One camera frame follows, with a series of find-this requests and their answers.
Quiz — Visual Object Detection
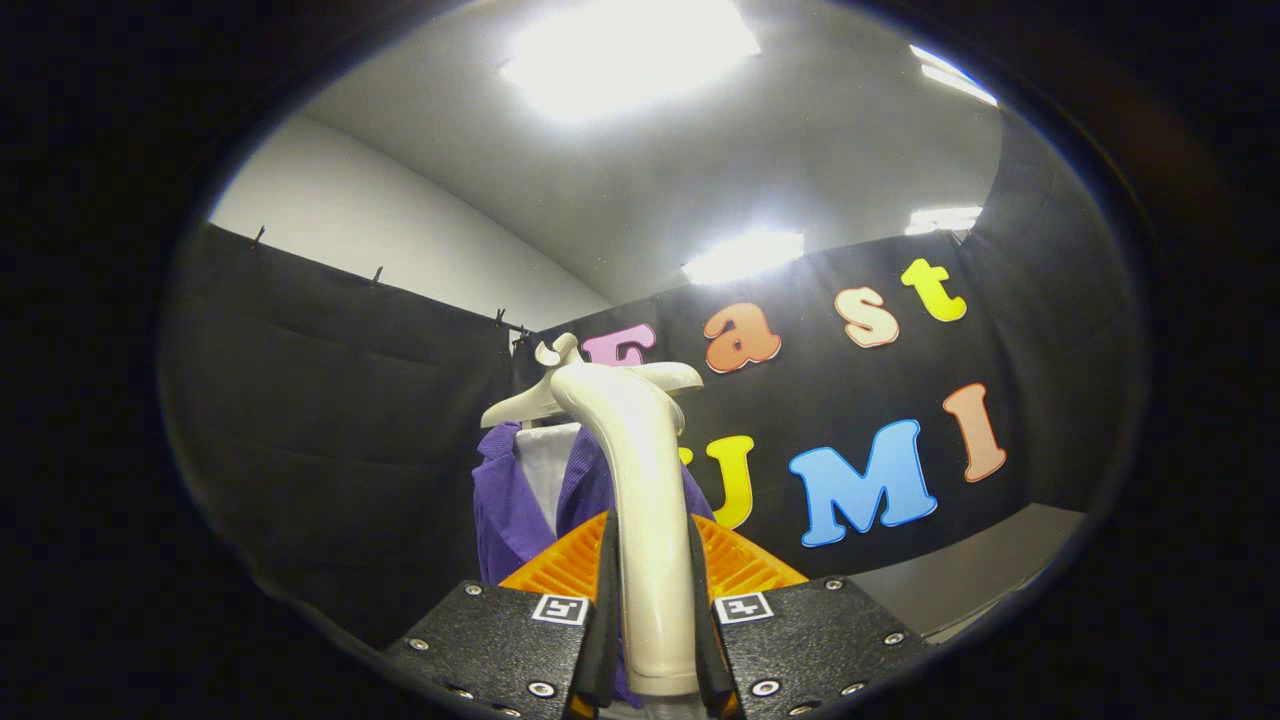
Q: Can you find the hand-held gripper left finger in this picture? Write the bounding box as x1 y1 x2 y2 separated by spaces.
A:
385 510 621 720

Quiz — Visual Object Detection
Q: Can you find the black quilted side cloth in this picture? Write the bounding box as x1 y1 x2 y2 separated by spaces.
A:
960 105 1146 516
158 222 526 651

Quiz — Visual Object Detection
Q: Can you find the grey cabinet with dark top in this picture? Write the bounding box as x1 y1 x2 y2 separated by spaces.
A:
845 503 1086 641

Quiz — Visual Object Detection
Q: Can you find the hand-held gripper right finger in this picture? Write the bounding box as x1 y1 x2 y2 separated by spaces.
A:
685 512 931 720

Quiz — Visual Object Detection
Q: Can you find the cream clothes hanger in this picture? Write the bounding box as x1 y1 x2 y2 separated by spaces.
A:
480 332 705 429

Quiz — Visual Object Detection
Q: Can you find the large square ceiling light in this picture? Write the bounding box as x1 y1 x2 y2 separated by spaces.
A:
500 0 761 121

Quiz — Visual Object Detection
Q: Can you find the long ceiling light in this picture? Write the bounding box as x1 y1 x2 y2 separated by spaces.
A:
682 230 806 286

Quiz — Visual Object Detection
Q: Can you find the ceiling light panel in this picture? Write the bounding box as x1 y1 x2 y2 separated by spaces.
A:
908 44 999 107

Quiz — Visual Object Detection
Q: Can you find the white shirt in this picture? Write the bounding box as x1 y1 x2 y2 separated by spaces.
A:
515 423 583 536

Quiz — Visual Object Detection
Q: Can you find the black backdrop cloth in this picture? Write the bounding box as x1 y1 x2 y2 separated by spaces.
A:
515 230 1011 581

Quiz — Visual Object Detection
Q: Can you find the small ceiling light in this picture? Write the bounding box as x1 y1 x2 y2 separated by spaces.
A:
905 205 984 237

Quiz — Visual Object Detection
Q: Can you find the purple jacket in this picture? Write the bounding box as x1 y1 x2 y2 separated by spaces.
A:
472 422 716 706

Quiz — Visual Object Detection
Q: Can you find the cream garment steamer head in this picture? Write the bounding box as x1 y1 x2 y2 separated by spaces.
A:
550 362 701 698

